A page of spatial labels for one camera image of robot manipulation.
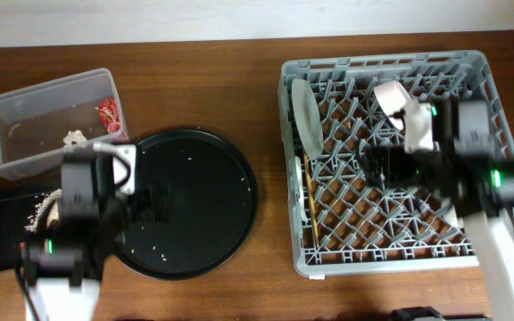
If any round black tray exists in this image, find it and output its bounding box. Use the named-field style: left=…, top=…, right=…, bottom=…
left=115, top=128, right=259, bottom=280

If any white bowl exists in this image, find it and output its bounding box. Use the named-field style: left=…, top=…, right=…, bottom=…
left=374, top=80, right=411, bottom=130

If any wooden chopstick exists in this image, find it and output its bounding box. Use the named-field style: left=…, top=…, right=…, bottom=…
left=303, top=150, right=319, bottom=249

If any grey plate with food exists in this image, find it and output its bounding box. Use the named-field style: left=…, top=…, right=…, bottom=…
left=291, top=78, right=324, bottom=159

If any red snack wrapper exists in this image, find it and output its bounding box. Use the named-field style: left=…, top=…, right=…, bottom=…
left=96, top=98, right=121, bottom=134

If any white tissue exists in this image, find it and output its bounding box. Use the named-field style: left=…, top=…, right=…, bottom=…
left=63, top=130, right=87, bottom=147

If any white plastic fork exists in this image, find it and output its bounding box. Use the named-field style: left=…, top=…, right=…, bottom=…
left=294, top=156, right=307, bottom=223

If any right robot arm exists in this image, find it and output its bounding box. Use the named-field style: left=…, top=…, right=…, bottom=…
left=357, top=100, right=514, bottom=320

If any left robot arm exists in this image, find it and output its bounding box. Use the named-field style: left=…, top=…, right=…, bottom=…
left=14, top=143, right=170, bottom=320

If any grey dishwasher rack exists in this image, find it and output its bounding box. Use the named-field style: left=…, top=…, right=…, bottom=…
left=278, top=50, right=514, bottom=278

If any rice and food scraps pile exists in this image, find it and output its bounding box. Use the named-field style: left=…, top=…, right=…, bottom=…
left=24, top=189, right=62, bottom=234

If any clear plastic bin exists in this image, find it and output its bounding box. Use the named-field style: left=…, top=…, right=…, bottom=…
left=0, top=69, right=129, bottom=180

